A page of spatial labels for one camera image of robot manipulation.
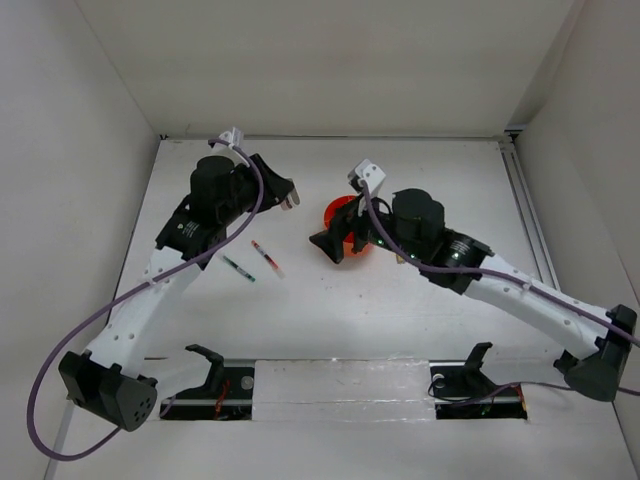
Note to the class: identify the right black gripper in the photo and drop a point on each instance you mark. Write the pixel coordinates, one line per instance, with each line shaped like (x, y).
(332, 240)

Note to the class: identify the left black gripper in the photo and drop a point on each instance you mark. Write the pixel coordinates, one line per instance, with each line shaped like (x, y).
(275, 188)

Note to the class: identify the pink white eraser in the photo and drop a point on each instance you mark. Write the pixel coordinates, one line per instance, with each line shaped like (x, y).
(291, 201)

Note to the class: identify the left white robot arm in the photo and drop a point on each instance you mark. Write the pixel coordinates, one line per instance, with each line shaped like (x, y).
(113, 378)

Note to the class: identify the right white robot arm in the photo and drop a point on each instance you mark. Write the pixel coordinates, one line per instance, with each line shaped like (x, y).
(596, 341)

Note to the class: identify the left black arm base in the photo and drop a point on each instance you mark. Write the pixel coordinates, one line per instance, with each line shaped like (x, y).
(226, 395)

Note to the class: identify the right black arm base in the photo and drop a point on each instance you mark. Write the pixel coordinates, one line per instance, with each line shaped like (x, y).
(461, 391)

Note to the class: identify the orange round divided container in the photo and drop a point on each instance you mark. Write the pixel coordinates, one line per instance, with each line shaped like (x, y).
(336, 209)

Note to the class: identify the orange capped red pen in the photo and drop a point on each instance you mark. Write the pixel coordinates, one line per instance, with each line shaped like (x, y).
(271, 262)

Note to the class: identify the green pen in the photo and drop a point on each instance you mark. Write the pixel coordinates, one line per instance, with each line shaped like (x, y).
(238, 269)

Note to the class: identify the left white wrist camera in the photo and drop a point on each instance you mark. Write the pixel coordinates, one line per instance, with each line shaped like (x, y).
(233, 136)

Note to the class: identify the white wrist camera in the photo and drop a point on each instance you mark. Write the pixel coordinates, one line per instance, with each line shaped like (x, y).
(366, 173)
(233, 136)

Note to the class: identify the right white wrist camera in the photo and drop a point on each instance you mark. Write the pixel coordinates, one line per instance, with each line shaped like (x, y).
(366, 173)

